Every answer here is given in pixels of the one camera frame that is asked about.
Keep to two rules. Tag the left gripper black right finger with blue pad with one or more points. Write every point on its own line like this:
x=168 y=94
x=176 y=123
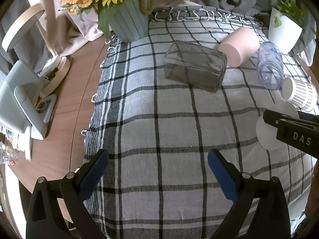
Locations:
x=271 y=219

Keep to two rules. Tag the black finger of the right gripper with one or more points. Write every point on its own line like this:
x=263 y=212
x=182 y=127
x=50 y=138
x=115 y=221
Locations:
x=304 y=121

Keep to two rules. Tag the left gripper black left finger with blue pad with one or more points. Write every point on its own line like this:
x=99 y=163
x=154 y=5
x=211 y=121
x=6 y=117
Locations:
x=45 y=219

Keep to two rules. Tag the patterned white paper cup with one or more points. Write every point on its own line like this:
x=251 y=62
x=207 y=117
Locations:
x=300 y=94

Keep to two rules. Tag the clear blue plastic cup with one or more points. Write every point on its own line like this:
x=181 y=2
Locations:
x=270 y=66

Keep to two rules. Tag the pink cup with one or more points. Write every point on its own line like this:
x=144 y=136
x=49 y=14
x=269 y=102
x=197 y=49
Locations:
x=239 y=46

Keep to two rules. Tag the square smoky glass cup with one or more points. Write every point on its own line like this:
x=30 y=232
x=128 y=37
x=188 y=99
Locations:
x=195 y=65

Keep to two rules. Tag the white plant pot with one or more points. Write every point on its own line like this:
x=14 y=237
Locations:
x=283 y=31

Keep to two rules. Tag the black white checkered cloth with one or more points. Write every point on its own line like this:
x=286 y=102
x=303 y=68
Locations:
x=158 y=133

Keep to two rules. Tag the round wooden mirror stand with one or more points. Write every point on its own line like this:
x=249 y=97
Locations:
x=25 y=38

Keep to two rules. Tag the pink beige fabric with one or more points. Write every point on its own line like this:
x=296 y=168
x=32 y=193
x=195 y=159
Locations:
x=67 y=33

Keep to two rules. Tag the light blue flower pot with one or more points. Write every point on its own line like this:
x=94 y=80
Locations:
x=130 y=21

